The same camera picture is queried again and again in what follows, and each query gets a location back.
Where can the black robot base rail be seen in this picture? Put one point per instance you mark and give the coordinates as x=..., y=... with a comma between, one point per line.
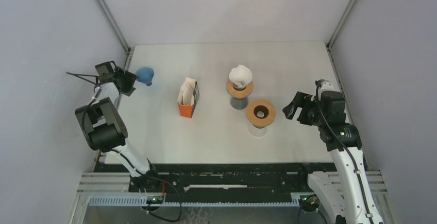
x=231, y=183

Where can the right aluminium frame post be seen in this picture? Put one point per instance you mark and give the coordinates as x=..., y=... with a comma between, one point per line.
x=342, y=21

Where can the blue ribbed dripper cone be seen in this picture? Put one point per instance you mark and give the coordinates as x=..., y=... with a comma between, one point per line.
x=145, y=75

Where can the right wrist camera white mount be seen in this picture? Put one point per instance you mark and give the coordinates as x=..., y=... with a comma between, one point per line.
x=323, y=85

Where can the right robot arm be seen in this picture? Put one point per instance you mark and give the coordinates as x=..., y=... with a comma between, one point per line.
x=355, y=203

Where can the aluminium frame post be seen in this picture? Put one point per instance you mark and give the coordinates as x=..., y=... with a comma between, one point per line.
x=342, y=21
x=110, y=19

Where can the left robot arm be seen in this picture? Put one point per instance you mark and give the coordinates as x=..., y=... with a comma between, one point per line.
x=101, y=123

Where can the left aluminium frame post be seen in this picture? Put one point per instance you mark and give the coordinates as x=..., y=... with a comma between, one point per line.
x=110, y=19

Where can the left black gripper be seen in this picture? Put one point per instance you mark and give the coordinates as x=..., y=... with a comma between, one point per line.
x=130, y=79

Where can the white paper coffee filter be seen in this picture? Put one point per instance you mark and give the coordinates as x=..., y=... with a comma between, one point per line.
x=240, y=77

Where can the orange coffee filter box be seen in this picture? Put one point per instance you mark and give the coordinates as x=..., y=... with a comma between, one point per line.
x=188, y=97

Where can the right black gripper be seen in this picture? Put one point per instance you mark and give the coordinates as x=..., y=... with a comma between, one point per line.
x=302, y=100

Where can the wooden dripper ring holder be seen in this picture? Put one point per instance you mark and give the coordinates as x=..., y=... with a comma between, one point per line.
x=239, y=94

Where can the clear glass carafe brown band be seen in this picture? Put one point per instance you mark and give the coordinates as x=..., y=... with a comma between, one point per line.
x=257, y=131

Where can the grey glass carafe brown band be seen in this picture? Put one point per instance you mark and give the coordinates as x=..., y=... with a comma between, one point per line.
x=239, y=103

